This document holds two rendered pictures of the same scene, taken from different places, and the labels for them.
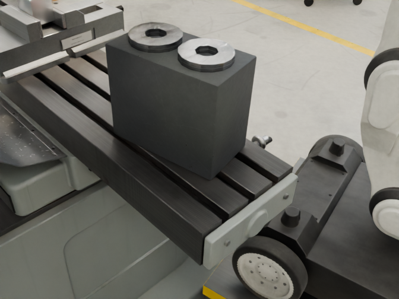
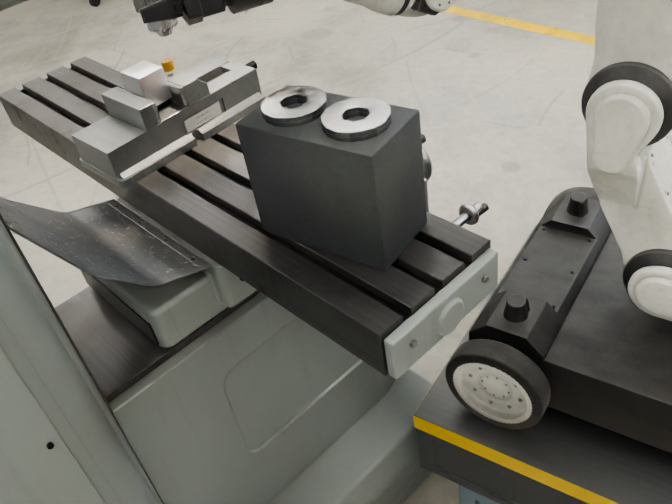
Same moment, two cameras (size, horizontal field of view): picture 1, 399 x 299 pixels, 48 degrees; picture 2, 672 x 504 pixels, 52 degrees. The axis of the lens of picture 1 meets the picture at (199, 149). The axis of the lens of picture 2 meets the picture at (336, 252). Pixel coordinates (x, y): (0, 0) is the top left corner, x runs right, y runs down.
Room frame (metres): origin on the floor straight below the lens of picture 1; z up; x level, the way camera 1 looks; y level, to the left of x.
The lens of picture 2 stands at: (-0.15, -0.06, 1.59)
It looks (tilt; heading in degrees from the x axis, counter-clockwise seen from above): 40 degrees down; 8
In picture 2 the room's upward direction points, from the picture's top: 10 degrees counter-clockwise
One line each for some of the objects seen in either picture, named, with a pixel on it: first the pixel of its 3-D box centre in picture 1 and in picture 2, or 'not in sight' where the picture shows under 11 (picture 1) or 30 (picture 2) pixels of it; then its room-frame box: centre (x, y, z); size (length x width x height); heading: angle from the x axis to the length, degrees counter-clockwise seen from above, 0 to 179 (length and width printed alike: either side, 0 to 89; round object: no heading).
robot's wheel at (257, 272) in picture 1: (268, 270); (496, 384); (0.71, -0.20, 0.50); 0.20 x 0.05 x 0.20; 59
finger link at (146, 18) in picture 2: not in sight; (162, 11); (0.86, 0.28, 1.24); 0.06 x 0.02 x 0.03; 116
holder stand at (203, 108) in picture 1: (179, 95); (334, 171); (0.66, 0.04, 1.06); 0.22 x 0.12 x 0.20; 58
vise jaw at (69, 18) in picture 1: (58, 10); (174, 83); (1.02, 0.35, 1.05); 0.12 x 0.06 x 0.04; 49
